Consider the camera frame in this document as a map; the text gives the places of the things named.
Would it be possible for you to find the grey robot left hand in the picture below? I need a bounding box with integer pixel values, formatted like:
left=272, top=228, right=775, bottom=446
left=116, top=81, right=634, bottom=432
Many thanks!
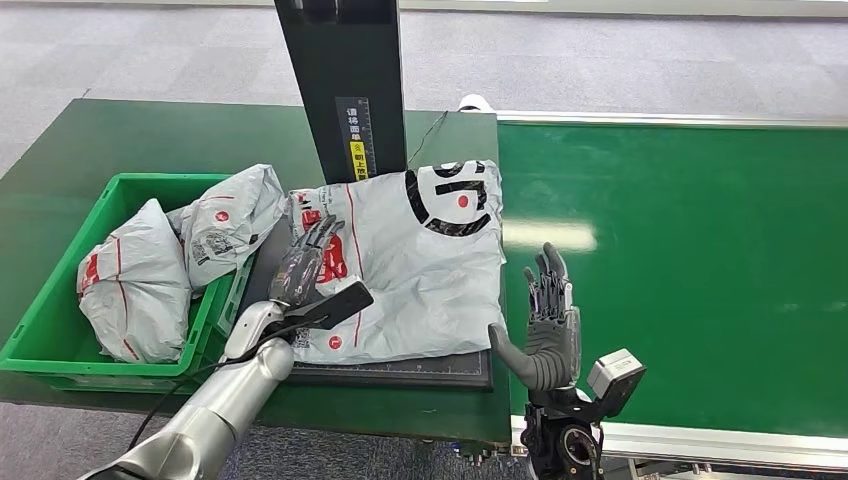
left=268, top=214, right=346, bottom=313

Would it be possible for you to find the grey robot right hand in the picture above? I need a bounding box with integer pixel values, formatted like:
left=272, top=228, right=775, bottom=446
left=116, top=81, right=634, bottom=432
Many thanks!
left=488, top=241, right=583, bottom=393

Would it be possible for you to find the large white black-print package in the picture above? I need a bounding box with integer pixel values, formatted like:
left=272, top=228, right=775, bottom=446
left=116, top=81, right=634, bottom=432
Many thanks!
left=286, top=158, right=509, bottom=366

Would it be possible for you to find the white package with QR label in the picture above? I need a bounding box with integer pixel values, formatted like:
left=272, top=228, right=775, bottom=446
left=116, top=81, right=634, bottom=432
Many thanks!
left=165, top=163, right=288, bottom=292

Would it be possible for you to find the rounded white red-stripe package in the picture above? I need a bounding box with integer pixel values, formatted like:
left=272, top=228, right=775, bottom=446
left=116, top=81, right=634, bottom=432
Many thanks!
left=75, top=197, right=194, bottom=365

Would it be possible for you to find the green plastic basket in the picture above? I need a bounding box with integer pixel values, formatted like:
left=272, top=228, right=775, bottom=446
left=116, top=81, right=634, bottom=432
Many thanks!
left=0, top=172, right=257, bottom=393

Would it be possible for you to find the black scale platform with ruler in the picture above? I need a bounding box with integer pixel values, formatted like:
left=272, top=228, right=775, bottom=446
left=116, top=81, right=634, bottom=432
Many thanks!
left=237, top=217, right=496, bottom=393

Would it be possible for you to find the green conveyor belt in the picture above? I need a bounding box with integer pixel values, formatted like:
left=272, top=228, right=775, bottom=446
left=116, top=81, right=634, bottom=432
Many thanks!
left=496, top=109, right=848, bottom=474

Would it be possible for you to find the white roller end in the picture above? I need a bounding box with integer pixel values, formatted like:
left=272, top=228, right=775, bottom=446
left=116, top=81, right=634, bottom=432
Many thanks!
left=457, top=93, right=496, bottom=115

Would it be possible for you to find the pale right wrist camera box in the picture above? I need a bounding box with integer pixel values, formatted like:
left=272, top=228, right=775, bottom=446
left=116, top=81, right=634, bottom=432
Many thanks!
left=585, top=348, right=648, bottom=421

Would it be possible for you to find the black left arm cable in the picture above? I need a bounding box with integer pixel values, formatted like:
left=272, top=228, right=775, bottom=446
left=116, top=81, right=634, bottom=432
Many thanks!
left=125, top=316, right=333, bottom=453

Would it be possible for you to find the thin black cable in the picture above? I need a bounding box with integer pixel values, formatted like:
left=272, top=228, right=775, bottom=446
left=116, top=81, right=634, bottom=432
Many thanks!
left=406, top=109, right=452, bottom=168

